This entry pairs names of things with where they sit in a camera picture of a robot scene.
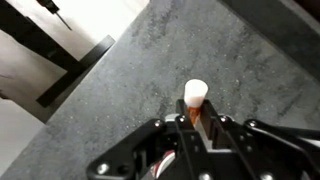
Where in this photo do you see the red cup with white dots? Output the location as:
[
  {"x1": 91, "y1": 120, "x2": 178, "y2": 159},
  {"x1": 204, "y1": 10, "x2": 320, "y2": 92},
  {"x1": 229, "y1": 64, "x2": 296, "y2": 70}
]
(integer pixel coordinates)
[{"x1": 149, "y1": 149, "x2": 177, "y2": 180}]

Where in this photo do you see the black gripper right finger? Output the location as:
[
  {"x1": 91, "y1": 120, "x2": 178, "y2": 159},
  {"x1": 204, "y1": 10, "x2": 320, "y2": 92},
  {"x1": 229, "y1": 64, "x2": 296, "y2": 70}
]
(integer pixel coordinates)
[{"x1": 199, "y1": 98, "x2": 320, "y2": 180}]

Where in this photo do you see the orange marker with white cap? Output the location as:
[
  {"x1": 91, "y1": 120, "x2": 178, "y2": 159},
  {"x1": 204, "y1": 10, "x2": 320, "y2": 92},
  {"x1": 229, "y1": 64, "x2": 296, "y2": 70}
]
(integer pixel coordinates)
[{"x1": 183, "y1": 78, "x2": 210, "y2": 127}]

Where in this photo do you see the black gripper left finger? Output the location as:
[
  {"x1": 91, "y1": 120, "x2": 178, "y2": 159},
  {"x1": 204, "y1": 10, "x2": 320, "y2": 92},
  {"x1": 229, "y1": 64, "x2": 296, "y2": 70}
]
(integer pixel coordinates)
[{"x1": 86, "y1": 98, "x2": 214, "y2": 180}]

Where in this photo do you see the black stand frame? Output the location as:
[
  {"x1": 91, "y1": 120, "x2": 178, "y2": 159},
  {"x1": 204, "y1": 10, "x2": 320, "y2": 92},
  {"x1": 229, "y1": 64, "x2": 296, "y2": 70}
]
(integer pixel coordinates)
[{"x1": 0, "y1": 0, "x2": 117, "y2": 109}]

